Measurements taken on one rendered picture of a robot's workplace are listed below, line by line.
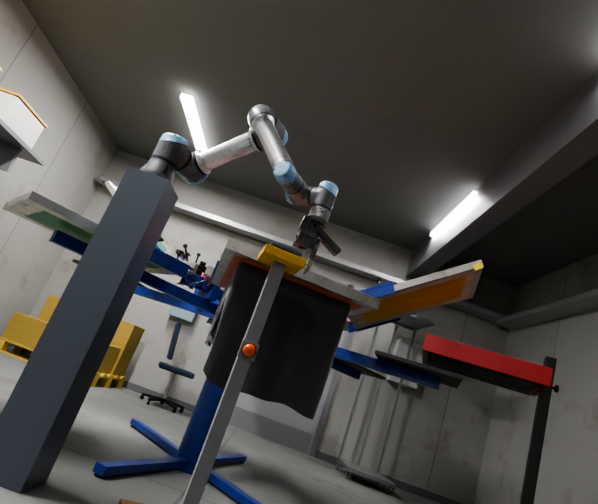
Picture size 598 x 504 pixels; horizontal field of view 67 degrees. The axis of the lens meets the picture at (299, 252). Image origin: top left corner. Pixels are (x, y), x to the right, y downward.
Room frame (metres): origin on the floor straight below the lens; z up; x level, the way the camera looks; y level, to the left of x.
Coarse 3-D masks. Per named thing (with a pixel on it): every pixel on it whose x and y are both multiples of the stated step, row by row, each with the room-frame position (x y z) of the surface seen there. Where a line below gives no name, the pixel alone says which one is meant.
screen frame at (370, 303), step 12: (228, 240) 1.48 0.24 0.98; (228, 252) 1.52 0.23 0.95; (240, 252) 1.49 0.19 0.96; (252, 252) 1.49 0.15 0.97; (228, 264) 1.71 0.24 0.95; (264, 264) 1.51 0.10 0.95; (216, 276) 2.03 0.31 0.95; (300, 276) 1.52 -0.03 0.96; (312, 276) 1.53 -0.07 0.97; (324, 288) 1.54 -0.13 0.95; (336, 288) 1.54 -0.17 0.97; (348, 288) 1.55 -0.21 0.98; (360, 300) 1.56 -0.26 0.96; (372, 300) 1.56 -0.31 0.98; (360, 312) 1.71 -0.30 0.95
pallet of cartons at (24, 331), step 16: (48, 304) 5.47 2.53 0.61; (16, 320) 5.10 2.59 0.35; (32, 320) 5.07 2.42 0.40; (48, 320) 5.46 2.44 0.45; (16, 336) 5.08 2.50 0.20; (32, 336) 5.05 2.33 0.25; (128, 336) 5.35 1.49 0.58; (16, 352) 5.41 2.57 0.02; (112, 352) 5.15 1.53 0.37; (128, 352) 5.52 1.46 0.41; (112, 368) 5.34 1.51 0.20; (96, 384) 5.28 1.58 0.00; (112, 384) 5.62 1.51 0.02
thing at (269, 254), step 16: (272, 256) 1.28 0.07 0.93; (288, 256) 1.27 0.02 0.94; (272, 272) 1.31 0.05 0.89; (288, 272) 1.39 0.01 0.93; (272, 288) 1.32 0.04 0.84; (256, 304) 1.35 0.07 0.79; (256, 320) 1.31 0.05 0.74; (256, 336) 1.32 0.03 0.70; (240, 352) 1.30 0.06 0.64; (256, 352) 1.31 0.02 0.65; (240, 368) 1.32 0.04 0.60; (240, 384) 1.32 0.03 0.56; (224, 400) 1.31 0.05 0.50; (224, 416) 1.32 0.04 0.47; (208, 432) 1.34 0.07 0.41; (224, 432) 1.32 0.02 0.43; (208, 448) 1.31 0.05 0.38; (208, 464) 1.32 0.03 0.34; (192, 480) 1.31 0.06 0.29; (192, 496) 1.31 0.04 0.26
